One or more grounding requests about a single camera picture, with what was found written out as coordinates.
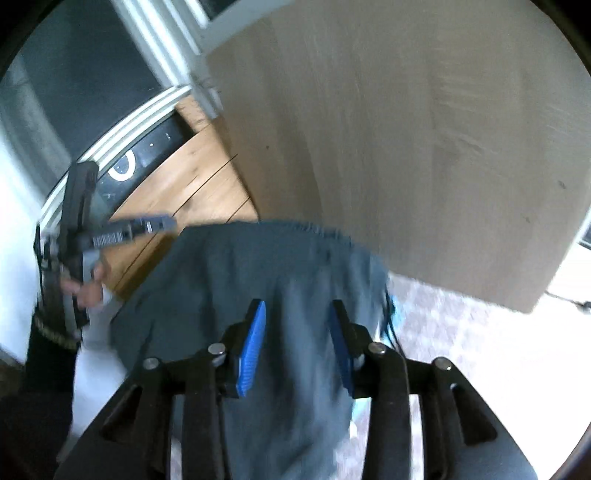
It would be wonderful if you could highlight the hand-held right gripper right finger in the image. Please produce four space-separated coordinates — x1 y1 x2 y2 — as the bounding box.
329 300 539 480

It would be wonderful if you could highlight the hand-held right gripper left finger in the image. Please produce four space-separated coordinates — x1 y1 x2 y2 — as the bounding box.
53 300 266 480

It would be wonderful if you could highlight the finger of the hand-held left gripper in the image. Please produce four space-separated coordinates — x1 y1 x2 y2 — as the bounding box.
91 215 179 252

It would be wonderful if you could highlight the dark teal jacket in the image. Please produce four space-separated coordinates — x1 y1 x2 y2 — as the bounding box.
108 219 402 480

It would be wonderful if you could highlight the person's left forearm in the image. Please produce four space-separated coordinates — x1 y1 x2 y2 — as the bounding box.
23 302 81 398

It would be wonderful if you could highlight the person's left hand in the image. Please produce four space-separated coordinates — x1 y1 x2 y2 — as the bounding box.
61 264 105 311

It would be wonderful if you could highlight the pine wood board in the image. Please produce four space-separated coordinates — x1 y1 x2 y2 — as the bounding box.
108 97 259 296

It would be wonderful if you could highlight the light wood board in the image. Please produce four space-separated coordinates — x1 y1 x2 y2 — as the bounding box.
203 0 591 315

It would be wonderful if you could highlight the white window frame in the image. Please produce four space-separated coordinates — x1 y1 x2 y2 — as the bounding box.
37 0 296 232

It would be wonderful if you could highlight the black power cable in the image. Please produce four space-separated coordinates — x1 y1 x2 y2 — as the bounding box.
545 288 591 310

